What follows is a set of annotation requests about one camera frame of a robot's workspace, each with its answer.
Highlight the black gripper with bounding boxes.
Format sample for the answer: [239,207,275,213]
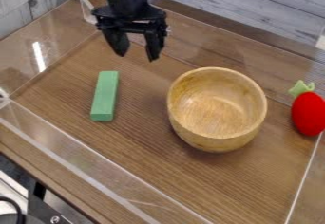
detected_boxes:
[91,0,167,61]

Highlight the black cable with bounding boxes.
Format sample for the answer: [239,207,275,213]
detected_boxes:
[0,196,25,224]

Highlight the light wooden bowl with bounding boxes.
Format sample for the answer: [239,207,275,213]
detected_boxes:
[166,66,267,153]

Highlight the green rectangular block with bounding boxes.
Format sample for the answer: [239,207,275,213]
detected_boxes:
[89,71,119,121]

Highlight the clear acrylic corner bracket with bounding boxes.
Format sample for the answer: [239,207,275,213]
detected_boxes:
[80,0,96,25]

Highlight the black metal table clamp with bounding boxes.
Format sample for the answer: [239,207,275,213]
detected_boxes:
[28,182,72,224]

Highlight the clear acrylic tray wall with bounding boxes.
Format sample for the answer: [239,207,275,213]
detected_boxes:
[0,94,212,224]

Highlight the red plush strawberry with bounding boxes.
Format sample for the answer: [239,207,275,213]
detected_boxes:
[287,80,325,136]

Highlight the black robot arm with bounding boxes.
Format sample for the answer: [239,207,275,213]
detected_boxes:
[91,0,167,62]

